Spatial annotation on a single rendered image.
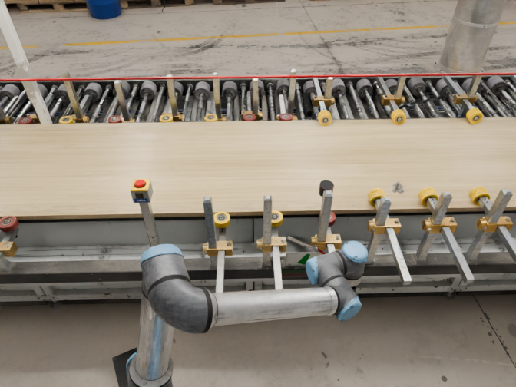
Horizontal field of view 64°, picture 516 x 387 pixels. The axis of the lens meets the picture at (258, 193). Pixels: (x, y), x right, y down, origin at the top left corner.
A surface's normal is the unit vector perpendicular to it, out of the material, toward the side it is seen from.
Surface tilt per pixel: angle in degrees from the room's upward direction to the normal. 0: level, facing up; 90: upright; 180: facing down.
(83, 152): 0
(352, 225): 90
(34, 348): 0
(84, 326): 0
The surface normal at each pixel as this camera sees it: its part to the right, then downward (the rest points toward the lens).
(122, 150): 0.00, -0.73
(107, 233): 0.03, 0.68
